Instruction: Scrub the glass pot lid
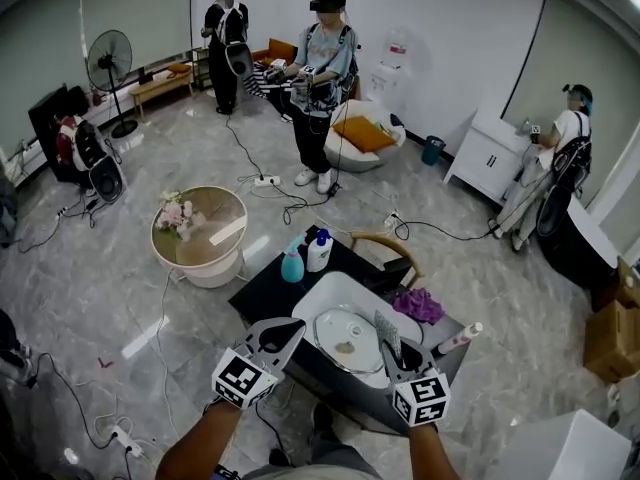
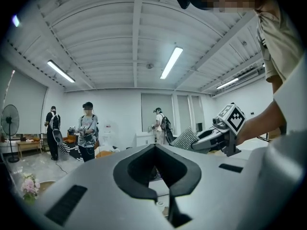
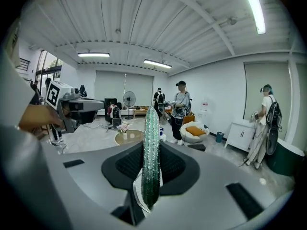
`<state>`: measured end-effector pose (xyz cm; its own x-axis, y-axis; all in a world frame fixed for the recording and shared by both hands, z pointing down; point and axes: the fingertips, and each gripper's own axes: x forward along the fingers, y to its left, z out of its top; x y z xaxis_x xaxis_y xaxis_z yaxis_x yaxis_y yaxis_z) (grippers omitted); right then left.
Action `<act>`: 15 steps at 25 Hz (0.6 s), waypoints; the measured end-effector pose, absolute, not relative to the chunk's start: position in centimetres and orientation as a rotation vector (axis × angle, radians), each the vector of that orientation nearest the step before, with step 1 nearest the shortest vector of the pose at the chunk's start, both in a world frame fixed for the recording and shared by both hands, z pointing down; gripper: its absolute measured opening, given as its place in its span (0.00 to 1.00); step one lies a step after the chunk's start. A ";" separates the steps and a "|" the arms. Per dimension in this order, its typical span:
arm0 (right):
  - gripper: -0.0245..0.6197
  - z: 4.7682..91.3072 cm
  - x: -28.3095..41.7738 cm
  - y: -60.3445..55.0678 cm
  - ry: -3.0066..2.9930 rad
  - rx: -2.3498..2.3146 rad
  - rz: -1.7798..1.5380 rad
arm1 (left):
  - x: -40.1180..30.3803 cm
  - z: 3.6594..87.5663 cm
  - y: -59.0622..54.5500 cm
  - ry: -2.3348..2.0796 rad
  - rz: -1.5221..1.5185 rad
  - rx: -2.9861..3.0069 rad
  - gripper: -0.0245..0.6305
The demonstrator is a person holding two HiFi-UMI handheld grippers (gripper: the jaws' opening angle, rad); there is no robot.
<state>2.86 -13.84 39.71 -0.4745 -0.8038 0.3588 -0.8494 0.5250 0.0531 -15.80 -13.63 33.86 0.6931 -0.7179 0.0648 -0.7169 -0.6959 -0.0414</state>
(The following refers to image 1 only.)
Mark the pink bottle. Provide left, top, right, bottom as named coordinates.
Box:
left=432, top=321, right=485, bottom=357

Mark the grey scrubbing sponge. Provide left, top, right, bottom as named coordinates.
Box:
left=373, top=309, right=404, bottom=362

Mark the person's right forearm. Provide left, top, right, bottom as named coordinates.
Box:
left=407, top=421, right=451, bottom=480

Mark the cardboard box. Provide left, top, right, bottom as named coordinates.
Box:
left=583, top=255, right=640, bottom=384

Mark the white rectangular tub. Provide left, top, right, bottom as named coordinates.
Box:
left=492, top=408, right=634, bottom=480

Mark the black faucet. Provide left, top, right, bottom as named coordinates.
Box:
left=367, top=260, right=414, bottom=294

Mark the wooden bench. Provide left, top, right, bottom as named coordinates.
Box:
left=130, top=70, right=195, bottom=119

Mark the black-topped vanity cabinet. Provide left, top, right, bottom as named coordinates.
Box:
left=228, top=225, right=481, bottom=437

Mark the round beige table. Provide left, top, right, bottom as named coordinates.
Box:
left=150, top=186, right=249, bottom=289

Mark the black bathtub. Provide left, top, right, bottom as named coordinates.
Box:
left=537, top=197, right=621, bottom=312

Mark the person's right shoe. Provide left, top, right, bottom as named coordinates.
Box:
left=309, top=402, right=335, bottom=434

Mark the purple bath pouf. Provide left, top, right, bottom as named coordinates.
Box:
left=392, top=287, right=446, bottom=325

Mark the person's shirt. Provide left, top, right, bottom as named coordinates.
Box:
left=239, top=442, right=382, bottom=480

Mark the wooden chair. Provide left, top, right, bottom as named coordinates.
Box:
left=349, top=231, right=426, bottom=289

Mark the white cabinet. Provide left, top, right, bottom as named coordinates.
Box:
left=443, top=107, right=539, bottom=207

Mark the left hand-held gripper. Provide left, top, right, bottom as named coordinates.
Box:
left=211, top=317, right=307, bottom=412

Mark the grey roller blind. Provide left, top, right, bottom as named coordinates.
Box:
left=502, top=0, right=640, bottom=209
left=0, top=0, right=194, bottom=134

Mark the black metal shelf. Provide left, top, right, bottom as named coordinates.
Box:
left=192, top=46, right=216, bottom=92

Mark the teal waste bin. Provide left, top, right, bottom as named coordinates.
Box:
left=421, top=135, right=447, bottom=167

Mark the black cable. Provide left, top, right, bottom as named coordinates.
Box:
left=254, top=402, right=287, bottom=469

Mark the white pump soap bottle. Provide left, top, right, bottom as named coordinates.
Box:
left=306, top=228, right=335, bottom=273

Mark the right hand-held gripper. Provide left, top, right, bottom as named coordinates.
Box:
left=380, top=338, right=451, bottom=427

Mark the black standing fan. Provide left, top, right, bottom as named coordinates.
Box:
left=86, top=29, right=140, bottom=139

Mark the white sink basin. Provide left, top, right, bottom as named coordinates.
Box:
left=290, top=271, right=426, bottom=377

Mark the black cabinet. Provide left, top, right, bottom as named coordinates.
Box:
left=28, top=85, right=96, bottom=184

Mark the teal spray bottle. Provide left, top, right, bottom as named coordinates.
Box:
left=280, top=234, right=307, bottom=283

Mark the person's left forearm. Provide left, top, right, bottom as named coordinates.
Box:
left=155, top=401, right=244, bottom=480

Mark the pink flower bouquet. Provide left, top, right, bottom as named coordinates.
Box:
left=154, top=190, right=206, bottom=242

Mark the white round sofa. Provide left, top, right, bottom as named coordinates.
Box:
left=323, top=98, right=407, bottom=173

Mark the orange cushion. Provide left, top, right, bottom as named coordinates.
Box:
left=267, top=37, right=301, bottom=62
left=332, top=116, right=398, bottom=153

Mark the white water dispenser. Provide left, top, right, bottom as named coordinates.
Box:
left=367, top=26, right=426, bottom=107

